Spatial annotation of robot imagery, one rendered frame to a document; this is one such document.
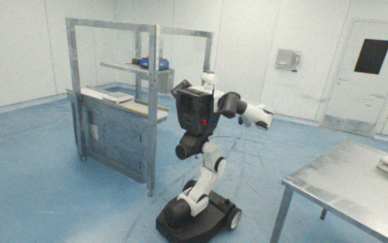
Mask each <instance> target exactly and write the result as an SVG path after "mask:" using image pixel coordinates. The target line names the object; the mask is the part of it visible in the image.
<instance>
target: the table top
mask: <svg viewBox="0 0 388 243"><path fill-rule="evenodd" d="M387 155H388V153H387V152H385V151H381V150H379V149H376V148H372V147H370V146H366V145H364V144H361V143H359V142H355V141H353V140H349V139H347V140H345V141H343V142H342V143H340V144H338V145H337V146H335V147H334V148H332V149H331V150H329V151H327V152H326V153H324V154H323V155H321V156H320V157H317V158H316V159H315V160H313V161H311V162H309V163H307V164H305V165H304V166H303V167H301V168H299V169H298V170H296V171H295V172H293V173H291V174H289V175H288V176H286V177H285V178H283V181H282V184H283V185H284V186H286V187H288V188H289V189H291V190H293V191H294V192H297V193H298V194H300V195H302V196H303V197H305V198H307V199H309V200H311V201H312V202H314V203H316V204H318V205H320V206H322V207H323V208H325V209H326V210H327V211H329V212H331V213H332V214H334V215H336V216H338V217H340V218H342V219H344V220H345V221H347V222H349V223H351V224H352V225H354V226H356V227H358V228H359V229H361V230H363V231H364V232H366V233H367V234H370V235H371V236H373V237H375V238H376V239H378V240H380V241H382V242H384V243H388V172H387V171H384V170H382V169H379V168H376V164H377V163H378V162H379V158H380V157H384V156H387Z"/></svg>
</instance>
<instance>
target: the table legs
mask: <svg viewBox="0 0 388 243"><path fill-rule="evenodd" d="M293 193H294V191H293V190H291V189H289V188H288V187H285V192H284V194H283V198H282V201H281V206H280V208H279V212H278V215H277V220H276V223H275V227H274V230H273V234H272V237H271V241H270V243H279V239H280V236H281V232H282V229H283V226H284V223H285V219H286V217H287V212H288V209H289V205H290V202H291V200H292V196H293ZM326 214H327V210H326V209H325V208H323V210H322V212H321V216H320V219H321V220H324V218H325V215H326Z"/></svg>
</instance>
